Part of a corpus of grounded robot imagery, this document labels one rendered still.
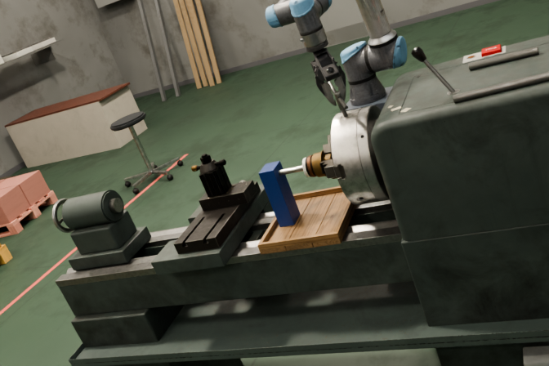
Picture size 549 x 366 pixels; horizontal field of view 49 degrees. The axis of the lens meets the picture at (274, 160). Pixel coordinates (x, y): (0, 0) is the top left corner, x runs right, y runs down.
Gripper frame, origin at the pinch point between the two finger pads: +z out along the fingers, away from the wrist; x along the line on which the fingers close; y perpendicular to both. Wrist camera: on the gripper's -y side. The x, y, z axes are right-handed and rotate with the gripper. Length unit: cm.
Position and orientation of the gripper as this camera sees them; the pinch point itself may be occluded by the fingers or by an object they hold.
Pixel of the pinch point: (338, 100)
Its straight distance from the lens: 199.6
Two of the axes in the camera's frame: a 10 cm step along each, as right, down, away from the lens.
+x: -9.2, 3.9, 0.4
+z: 3.7, 8.4, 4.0
